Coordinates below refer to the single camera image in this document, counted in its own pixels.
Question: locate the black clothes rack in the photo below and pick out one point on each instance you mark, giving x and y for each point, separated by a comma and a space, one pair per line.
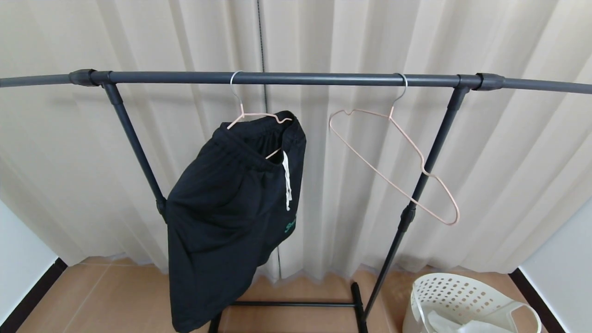
323, 78

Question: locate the pink clothes hanger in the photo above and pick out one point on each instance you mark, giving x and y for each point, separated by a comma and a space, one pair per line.
259, 114
393, 180

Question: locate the white garment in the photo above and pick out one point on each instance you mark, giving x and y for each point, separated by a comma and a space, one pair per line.
462, 326

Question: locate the white laundry basket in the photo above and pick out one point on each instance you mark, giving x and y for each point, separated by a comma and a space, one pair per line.
462, 291

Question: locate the beige curtain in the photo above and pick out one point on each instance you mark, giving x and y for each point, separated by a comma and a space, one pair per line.
92, 162

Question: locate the black garment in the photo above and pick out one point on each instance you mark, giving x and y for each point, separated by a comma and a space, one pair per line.
222, 231

